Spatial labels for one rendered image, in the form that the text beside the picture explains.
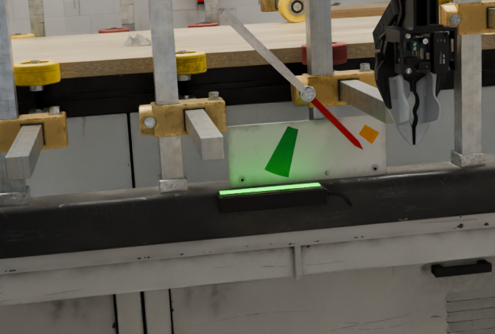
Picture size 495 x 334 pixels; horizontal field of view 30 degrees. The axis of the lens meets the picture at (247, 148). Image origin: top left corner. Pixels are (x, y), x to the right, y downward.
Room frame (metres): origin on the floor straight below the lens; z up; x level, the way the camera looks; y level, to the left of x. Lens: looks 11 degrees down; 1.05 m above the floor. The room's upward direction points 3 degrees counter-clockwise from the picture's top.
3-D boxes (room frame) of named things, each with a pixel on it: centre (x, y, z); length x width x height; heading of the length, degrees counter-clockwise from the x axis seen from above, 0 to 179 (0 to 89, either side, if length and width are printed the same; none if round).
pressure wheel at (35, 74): (1.56, 0.35, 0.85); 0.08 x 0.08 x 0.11
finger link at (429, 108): (1.14, -0.23, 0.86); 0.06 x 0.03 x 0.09; 8
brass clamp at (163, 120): (1.46, 0.10, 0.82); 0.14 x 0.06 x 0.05; 98
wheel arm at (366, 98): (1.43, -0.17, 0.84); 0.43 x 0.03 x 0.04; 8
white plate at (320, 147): (1.46, -0.10, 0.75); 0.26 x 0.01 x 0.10; 98
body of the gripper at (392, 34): (1.13, -0.21, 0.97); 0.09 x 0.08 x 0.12; 8
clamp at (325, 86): (1.50, -0.15, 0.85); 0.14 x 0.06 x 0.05; 98
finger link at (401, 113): (1.13, -0.20, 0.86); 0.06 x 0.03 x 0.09; 8
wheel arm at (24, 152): (1.37, 0.32, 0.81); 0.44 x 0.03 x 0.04; 8
